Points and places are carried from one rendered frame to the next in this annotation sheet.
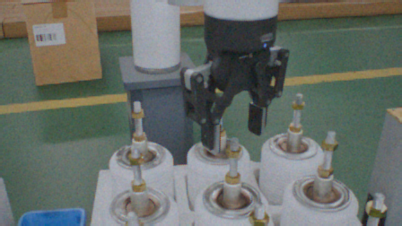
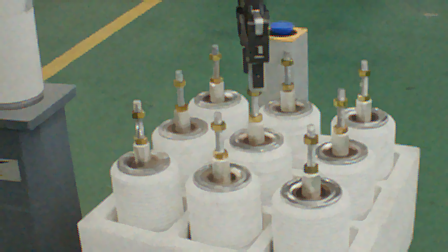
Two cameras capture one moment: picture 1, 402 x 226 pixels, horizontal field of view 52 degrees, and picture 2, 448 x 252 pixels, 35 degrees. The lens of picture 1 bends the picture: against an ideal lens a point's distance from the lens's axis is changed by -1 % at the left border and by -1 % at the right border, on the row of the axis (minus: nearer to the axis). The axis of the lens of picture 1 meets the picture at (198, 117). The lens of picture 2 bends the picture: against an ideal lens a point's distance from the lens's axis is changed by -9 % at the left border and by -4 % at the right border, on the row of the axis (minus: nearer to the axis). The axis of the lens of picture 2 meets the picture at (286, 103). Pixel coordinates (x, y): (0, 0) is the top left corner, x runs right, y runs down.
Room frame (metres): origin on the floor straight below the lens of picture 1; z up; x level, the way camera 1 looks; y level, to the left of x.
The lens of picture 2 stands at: (-0.05, 0.77, 0.69)
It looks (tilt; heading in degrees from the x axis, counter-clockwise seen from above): 22 degrees down; 298
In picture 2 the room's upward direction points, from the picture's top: 1 degrees counter-clockwise
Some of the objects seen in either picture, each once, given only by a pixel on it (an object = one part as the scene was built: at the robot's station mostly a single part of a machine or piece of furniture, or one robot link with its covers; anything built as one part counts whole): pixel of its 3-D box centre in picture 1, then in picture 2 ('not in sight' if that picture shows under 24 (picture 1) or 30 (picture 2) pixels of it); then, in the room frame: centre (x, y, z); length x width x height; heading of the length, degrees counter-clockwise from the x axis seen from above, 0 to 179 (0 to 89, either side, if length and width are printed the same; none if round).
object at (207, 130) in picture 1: (203, 129); (258, 70); (0.39, 0.00, 0.37); 0.03 x 0.01 x 0.05; 127
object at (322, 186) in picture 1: (322, 185); (288, 100); (0.43, -0.16, 0.26); 0.02 x 0.02 x 0.03
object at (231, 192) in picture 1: (231, 191); (256, 131); (0.42, -0.04, 0.26); 0.02 x 0.02 x 0.03
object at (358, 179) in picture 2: not in sight; (338, 210); (0.30, -0.06, 0.16); 0.10 x 0.10 x 0.18
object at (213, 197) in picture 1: (231, 199); (256, 140); (0.42, -0.04, 0.25); 0.08 x 0.08 x 0.01
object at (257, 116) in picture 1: (256, 119); (250, 59); (0.44, -0.07, 0.36); 0.02 x 0.01 x 0.04; 37
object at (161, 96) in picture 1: (161, 131); (31, 184); (0.78, 0.08, 0.15); 0.15 x 0.15 x 0.30; 13
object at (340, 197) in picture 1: (321, 193); (288, 108); (0.43, -0.16, 0.25); 0.08 x 0.08 x 0.01
